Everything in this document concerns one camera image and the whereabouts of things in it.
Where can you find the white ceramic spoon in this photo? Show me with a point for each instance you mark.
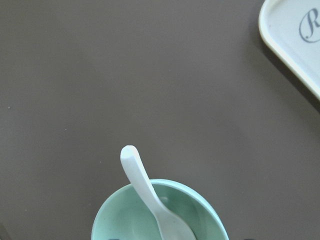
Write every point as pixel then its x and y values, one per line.
pixel 170 225

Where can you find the mint green bowl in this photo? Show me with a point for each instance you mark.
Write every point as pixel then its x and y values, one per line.
pixel 124 216

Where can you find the cream rabbit tray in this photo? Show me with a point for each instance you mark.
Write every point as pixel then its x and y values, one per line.
pixel 291 29

